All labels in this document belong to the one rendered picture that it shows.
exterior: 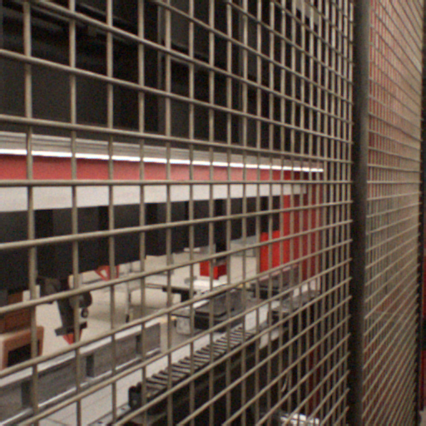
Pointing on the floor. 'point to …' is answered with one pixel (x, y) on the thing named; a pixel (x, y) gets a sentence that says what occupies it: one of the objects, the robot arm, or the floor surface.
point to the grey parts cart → (125, 289)
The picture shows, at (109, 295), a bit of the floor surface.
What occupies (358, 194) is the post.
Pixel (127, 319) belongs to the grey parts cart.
